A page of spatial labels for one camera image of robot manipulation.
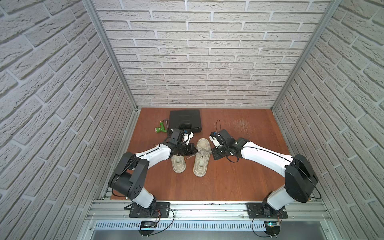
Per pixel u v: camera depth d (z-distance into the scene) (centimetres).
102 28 77
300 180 44
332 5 69
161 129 104
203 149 90
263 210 66
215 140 70
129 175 45
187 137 78
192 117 112
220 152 72
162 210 73
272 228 70
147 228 71
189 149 78
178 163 83
